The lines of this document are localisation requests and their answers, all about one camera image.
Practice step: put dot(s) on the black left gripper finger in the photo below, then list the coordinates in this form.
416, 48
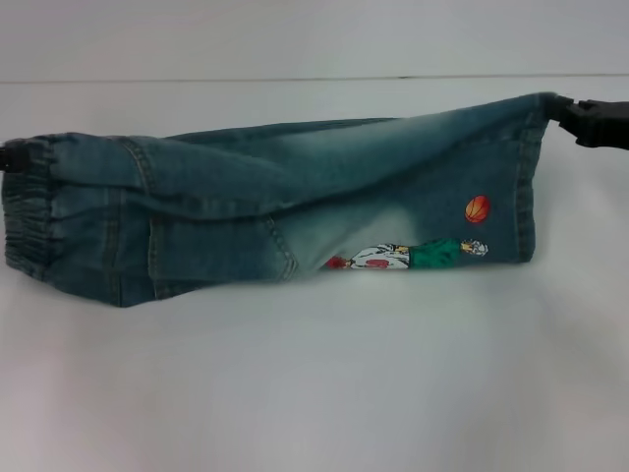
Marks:
12, 157

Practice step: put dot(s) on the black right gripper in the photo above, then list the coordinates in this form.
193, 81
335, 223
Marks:
611, 125

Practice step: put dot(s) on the blue denim shorts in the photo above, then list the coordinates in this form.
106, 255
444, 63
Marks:
221, 211

